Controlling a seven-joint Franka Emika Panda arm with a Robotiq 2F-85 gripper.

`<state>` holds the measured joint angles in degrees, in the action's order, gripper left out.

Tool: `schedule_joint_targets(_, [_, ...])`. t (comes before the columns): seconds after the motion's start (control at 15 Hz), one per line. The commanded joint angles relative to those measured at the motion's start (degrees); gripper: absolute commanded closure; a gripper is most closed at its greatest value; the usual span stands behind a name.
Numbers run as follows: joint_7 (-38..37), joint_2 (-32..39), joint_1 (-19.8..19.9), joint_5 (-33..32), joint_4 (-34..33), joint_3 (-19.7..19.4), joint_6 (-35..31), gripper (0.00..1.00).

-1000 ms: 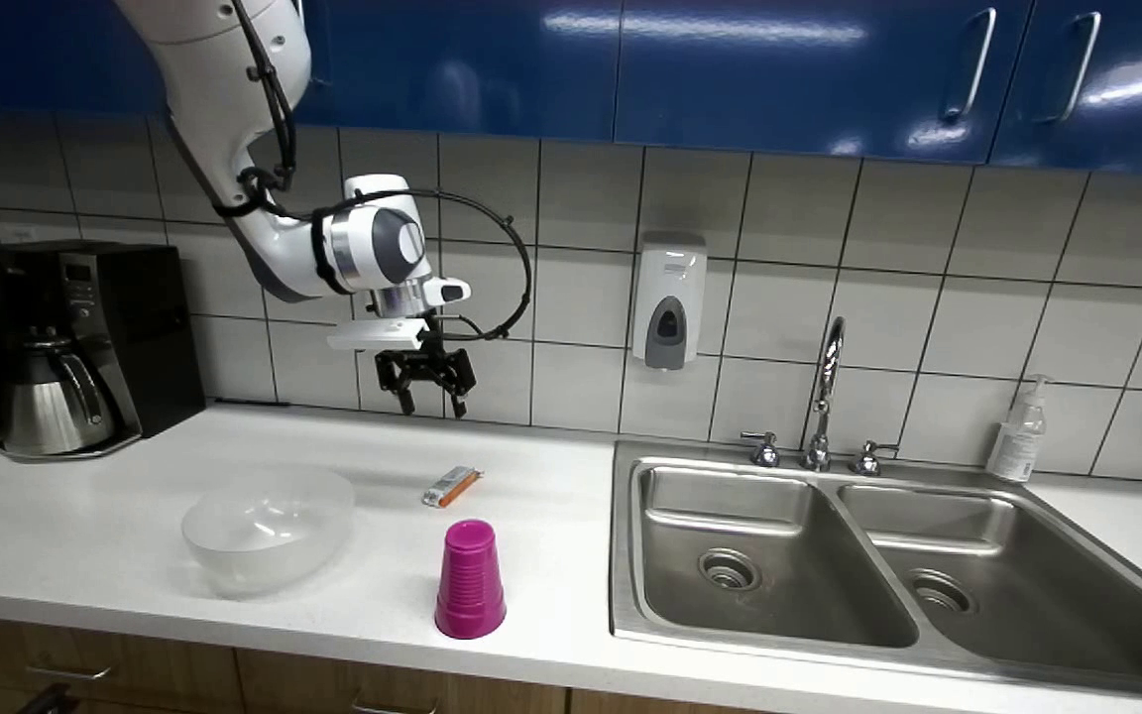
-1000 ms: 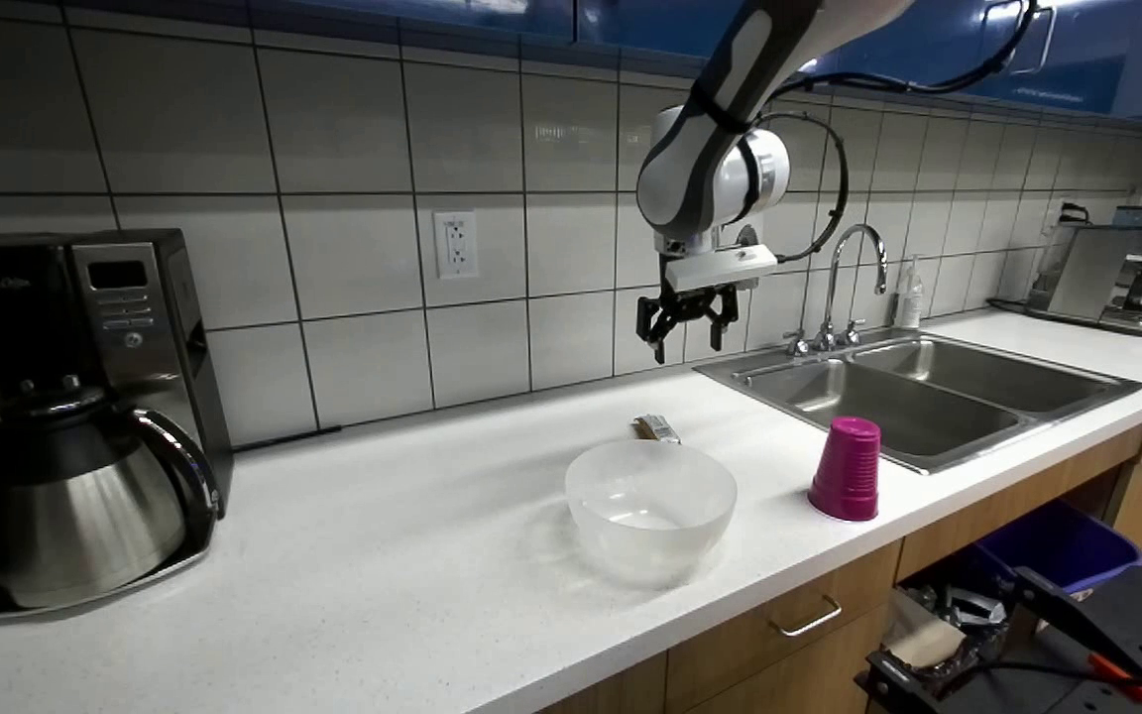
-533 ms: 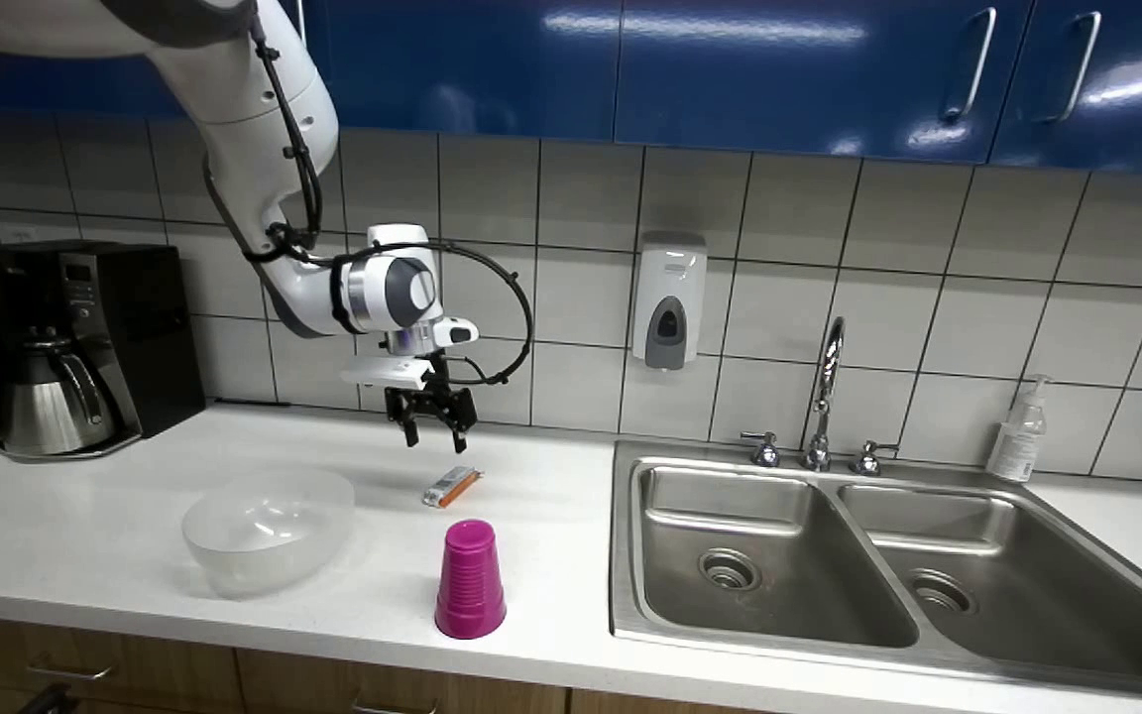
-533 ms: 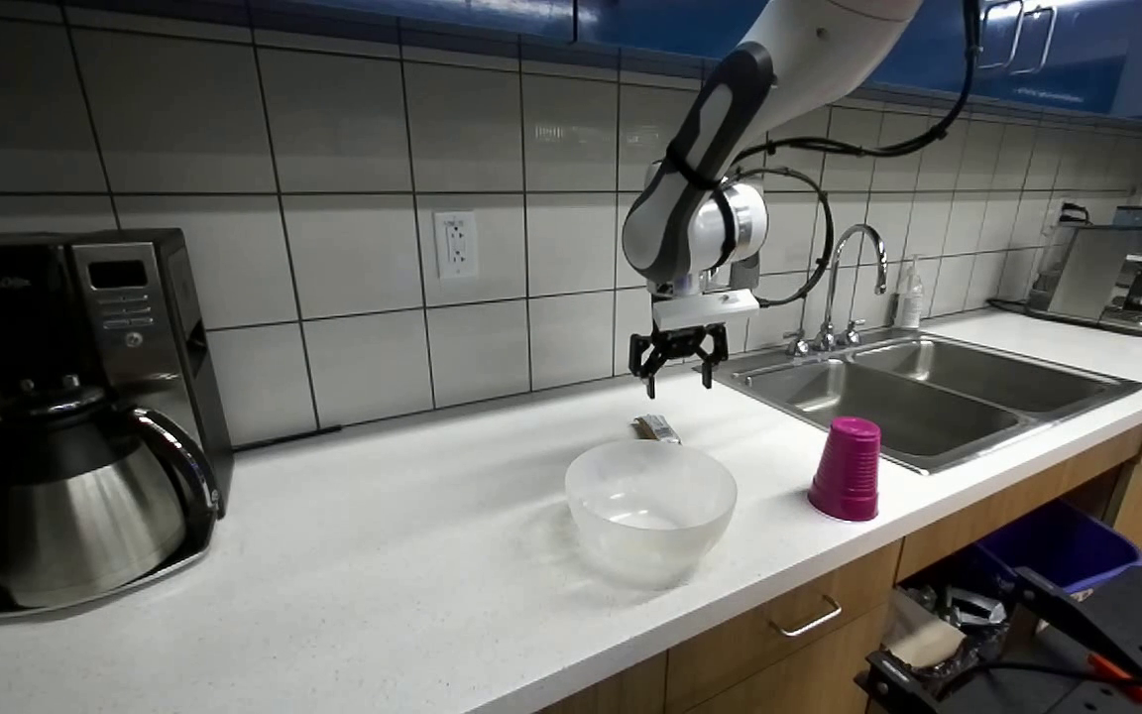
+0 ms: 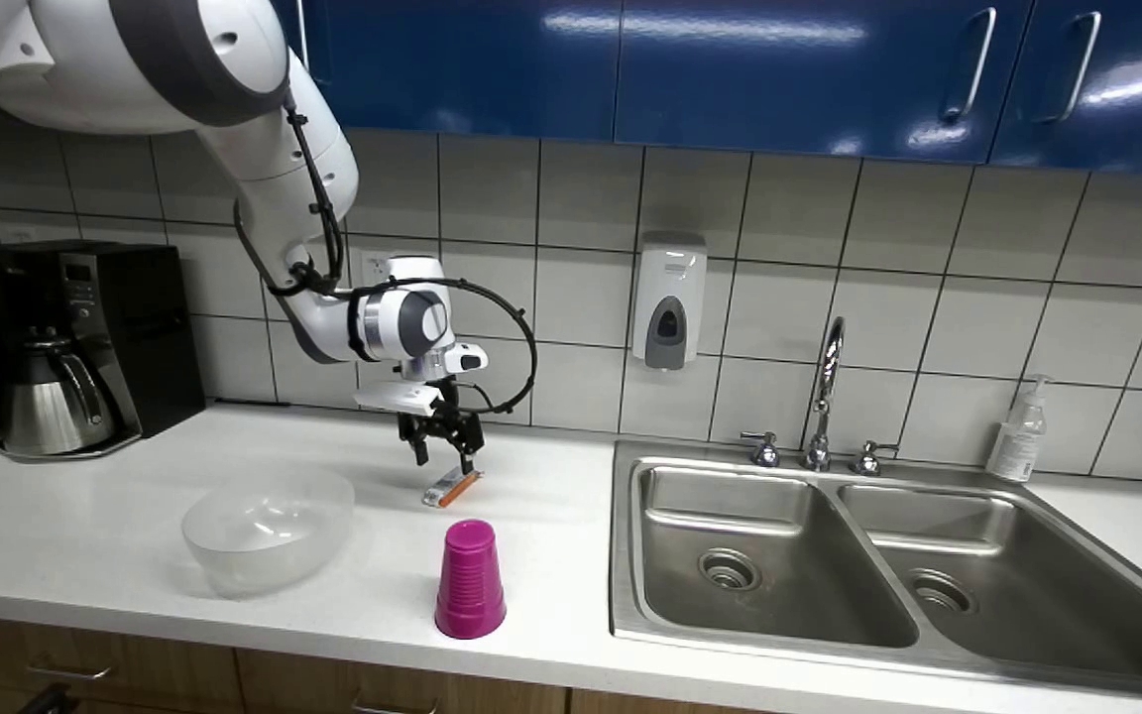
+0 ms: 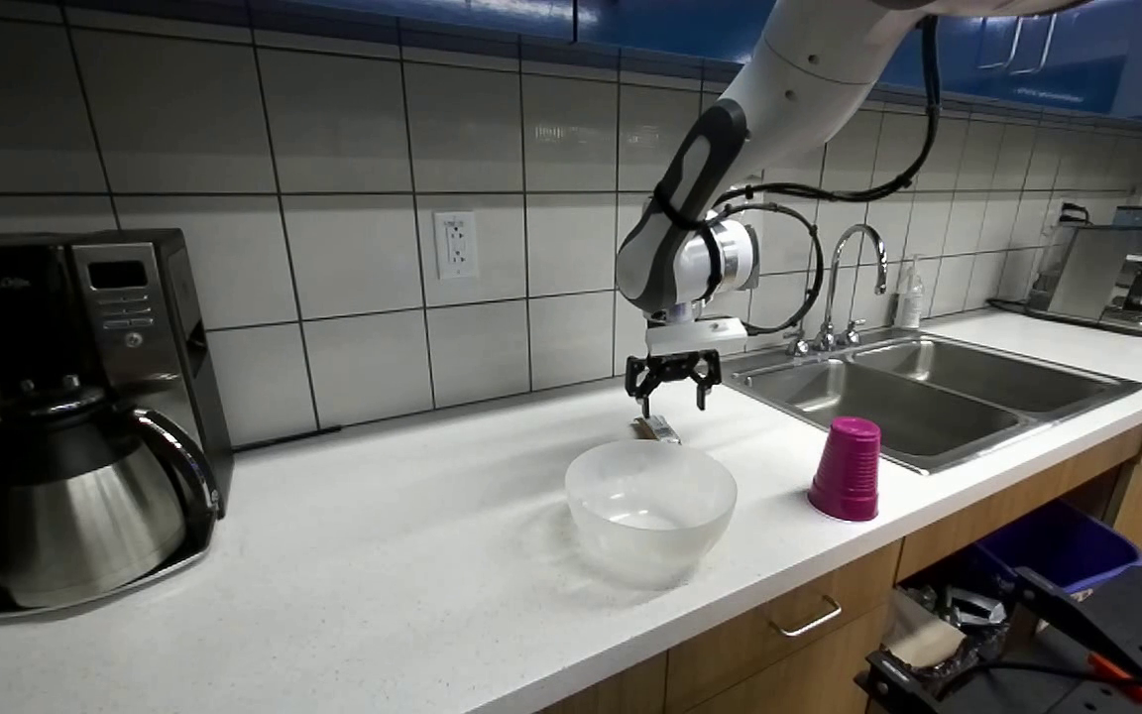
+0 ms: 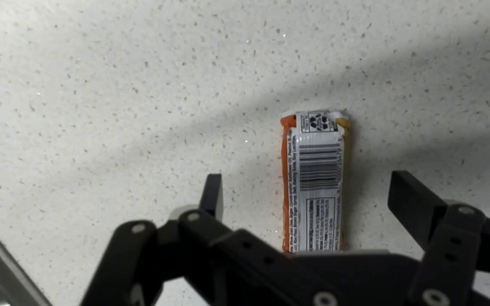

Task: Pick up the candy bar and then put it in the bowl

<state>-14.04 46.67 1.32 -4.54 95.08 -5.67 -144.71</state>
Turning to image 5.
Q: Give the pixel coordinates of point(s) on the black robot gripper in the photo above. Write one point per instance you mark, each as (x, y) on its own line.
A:
(447, 423)

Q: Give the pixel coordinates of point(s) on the orange and white candy bar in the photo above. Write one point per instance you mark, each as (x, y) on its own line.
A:
(453, 489)

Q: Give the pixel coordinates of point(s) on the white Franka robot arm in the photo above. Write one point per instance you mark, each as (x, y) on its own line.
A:
(198, 120)

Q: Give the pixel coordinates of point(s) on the clear plastic bowl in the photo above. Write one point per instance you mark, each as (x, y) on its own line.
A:
(267, 535)

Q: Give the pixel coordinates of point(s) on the magenta plastic cup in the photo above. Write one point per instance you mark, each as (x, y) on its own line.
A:
(471, 581)

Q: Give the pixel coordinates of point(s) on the black coffee maker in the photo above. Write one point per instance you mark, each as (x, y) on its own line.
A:
(135, 331)

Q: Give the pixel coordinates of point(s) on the wooden base cabinet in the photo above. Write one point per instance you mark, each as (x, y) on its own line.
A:
(198, 675)

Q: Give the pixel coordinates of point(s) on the blue cabinet door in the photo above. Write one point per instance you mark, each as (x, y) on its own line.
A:
(492, 67)
(794, 80)
(1141, 95)

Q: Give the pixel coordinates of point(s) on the stainless steel coffee carafe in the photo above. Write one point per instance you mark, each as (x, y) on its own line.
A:
(56, 399)

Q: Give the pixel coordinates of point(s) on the chrome faucet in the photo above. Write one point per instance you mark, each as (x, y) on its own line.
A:
(826, 382)

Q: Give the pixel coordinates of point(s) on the stainless steel double sink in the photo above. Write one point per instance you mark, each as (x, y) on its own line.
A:
(888, 581)

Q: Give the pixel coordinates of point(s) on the clear pump bottle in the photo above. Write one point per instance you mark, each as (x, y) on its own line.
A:
(1017, 437)

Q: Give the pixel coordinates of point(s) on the white wall soap dispenser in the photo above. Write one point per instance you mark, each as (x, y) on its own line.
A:
(666, 298)

